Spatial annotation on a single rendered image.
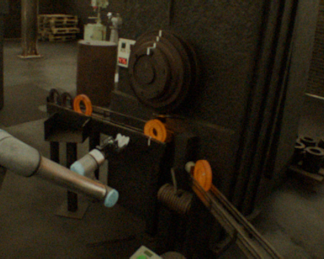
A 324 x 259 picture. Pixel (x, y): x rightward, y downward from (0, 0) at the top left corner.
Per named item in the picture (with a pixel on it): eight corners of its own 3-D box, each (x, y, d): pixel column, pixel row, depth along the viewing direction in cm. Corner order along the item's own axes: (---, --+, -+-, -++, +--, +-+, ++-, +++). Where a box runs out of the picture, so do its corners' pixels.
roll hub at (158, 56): (132, 90, 196) (136, 44, 186) (168, 102, 180) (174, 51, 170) (125, 92, 192) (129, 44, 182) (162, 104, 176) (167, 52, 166)
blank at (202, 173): (201, 192, 168) (195, 192, 168) (198, 163, 172) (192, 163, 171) (213, 189, 154) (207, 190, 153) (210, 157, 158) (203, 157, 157)
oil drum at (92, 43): (97, 93, 539) (100, 39, 507) (122, 102, 505) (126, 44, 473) (67, 98, 495) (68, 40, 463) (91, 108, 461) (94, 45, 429)
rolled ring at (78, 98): (71, 96, 248) (74, 95, 250) (76, 119, 251) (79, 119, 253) (86, 94, 236) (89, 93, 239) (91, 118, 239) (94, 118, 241)
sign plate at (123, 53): (119, 64, 226) (121, 38, 219) (146, 71, 211) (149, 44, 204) (116, 64, 224) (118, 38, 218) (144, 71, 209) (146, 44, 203)
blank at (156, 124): (145, 119, 207) (142, 120, 205) (164, 118, 197) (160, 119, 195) (149, 143, 210) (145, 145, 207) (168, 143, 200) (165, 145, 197)
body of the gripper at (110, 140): (119, 139, 173) (102, 150, 166) (121, 151, 178) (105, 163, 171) (109, 134, 177) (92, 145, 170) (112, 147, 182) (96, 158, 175)
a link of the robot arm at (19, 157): (18, 142, 111) (124, 192, 164) (3, 132, 118) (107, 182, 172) (2, 171, 109) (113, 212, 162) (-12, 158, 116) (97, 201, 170)
